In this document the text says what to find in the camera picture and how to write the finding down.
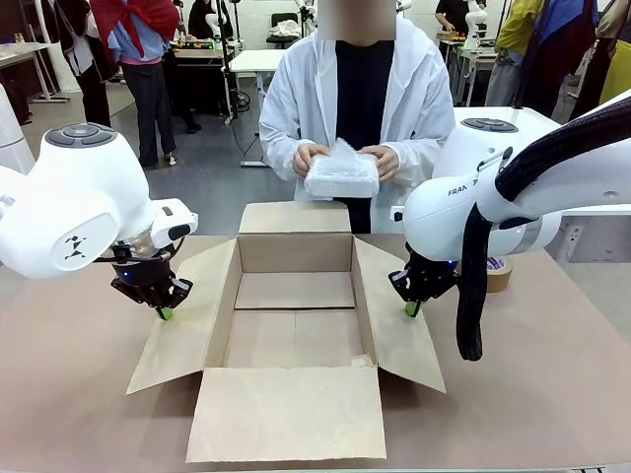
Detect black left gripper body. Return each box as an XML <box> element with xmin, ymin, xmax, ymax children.
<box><xmin>108</xmin><ymin>244</ymin><xmax>178</xmax><ymax>304</ymax></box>

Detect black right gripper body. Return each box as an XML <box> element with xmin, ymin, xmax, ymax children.
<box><xmin>393</xmin><ymin>248</ymin><xmax>462</xmax><ymax>303</ymax></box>

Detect bubble white clock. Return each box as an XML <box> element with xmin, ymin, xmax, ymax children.
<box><xmin>303</xmin><ymin>137</ymin><xmax>382</xmax><ymax>201</ymax></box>

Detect brown cardboard box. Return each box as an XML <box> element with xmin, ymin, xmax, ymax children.
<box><xmin>125</xmin><ymin>200</ymin><xmax>448</xmax><ymax>464</ymax></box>

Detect person's right forearm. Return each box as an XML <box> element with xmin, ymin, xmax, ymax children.
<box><xmin>259</xmin><ymin>122</ymin><xmax>311</xmax><ymax>181</ymax></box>

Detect person's left forearm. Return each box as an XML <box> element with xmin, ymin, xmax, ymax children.
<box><xmin>390</xmin><ymin>128</ymin><xmax>456</xmax><ymax>189</ymax></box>

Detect person's left hand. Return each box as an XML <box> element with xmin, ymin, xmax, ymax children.
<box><xmin>362</xmin><ymin>144</ymin><xmax>400</xmax><ymax>181</ymax></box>

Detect person's right hand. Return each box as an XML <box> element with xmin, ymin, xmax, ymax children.
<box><xmin>293</xmin><ymin>142</ymin><xmax>330</xmax><ymax>175</ymax></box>

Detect brown packing tape roll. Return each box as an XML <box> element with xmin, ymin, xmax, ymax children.
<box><xmin>485</xmin><ymin>255</ymin><xmax>518</xmax><ymax>295</ymax></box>

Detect person with red scarf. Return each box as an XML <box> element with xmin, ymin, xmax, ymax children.
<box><xmin>91</xmin><ymin>0</ymin><xmax>181</xmax><ymax>169</ymax></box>

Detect person in black clothes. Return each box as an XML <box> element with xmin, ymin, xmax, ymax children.
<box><xmin>41</xmin><ymin>0</ymin><xmax>113</xmax><ymax>130</ymax></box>

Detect black metal stand pole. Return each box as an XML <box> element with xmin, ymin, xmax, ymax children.
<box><xmin>221</xmin><ymin>0</ymin><xmax>239</xmax><ymax>127</ymax></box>

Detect person in white lab coat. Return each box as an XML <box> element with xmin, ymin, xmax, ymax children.
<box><xmin>258</xmin><ymin>0</ymin><xmax>456</xmax><ymax>236</ymax></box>

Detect white standing desk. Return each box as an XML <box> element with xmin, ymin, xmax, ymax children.
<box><xmin>229</xmin><ymin>48</ymin><xmax>292</xmax><ymax>168</ymax></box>

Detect white background work table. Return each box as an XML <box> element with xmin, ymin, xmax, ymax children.
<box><xmin>0</xmin><ymin>42</ymin><xmax>73</xmax><ymax>105</ymax></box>

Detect person in dark blue coat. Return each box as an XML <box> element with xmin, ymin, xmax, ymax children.
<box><xmin>521</xmin><ymin>0</ymin><xmax>600</xmax><ymax>122</ymax></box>

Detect person in yellow jacket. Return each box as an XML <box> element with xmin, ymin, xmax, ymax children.
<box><xmin>485</xmin><ymin>0</ymin><xmax>543</xmax><ymax>107</ymax></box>

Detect person in yellow-green skirt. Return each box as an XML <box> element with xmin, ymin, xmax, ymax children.
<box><xmin>569</xmin><ymin>0</ymin><xmax>631</xmax><ymax>122</ymax></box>

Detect office chair with white cloth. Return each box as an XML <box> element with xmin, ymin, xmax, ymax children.
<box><xmin>265</xmin><ymin>13</ymin><xmax>302</xmax><ymax>50</ymax></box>

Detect black braided cable sleeve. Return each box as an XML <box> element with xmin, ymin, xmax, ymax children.
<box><xmin>456</xmin><ymin>101</ymin><xmax>631</xmax><ymax>364</ymax></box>

